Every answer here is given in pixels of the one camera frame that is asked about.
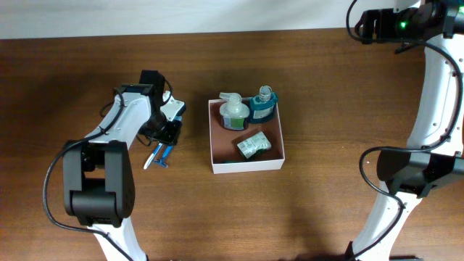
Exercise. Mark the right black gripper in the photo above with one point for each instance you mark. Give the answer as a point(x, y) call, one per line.
point(385, 20)

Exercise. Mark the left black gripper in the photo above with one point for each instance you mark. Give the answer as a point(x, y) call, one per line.
point(171, 137)

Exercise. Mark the blue disposable razor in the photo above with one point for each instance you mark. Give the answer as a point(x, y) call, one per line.
point(162, 160)

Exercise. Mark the clear hand soap pump bottle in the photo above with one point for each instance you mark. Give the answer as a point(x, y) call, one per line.
point(234, 112)

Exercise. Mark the green white floss packet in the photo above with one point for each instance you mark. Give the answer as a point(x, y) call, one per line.
point(257, 143)

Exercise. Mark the teal mouthwash bottle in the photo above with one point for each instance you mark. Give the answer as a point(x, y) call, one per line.
point(262, 106)

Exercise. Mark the blue white toothbrush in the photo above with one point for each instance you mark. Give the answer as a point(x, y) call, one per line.
point(150, 157)

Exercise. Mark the Colgate toothpaste tube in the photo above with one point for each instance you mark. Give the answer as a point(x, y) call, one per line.
point(229, 162)

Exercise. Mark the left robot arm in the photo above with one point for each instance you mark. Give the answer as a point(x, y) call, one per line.
point(98, 180)

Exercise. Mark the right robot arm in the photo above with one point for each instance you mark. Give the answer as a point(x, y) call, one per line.
point(433, 156)

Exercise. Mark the white cardboard box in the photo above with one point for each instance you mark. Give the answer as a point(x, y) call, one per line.
point(223, 144)

